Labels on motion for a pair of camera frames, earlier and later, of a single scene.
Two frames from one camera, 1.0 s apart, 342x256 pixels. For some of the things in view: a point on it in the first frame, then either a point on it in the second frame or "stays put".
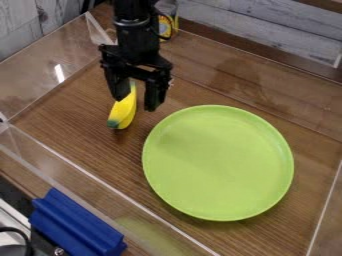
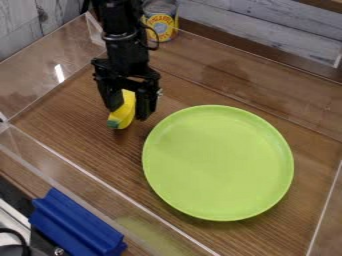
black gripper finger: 119,83 → 113,95
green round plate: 218,163 stays put
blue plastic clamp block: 74,226 stays put
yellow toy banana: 122,113 stays put
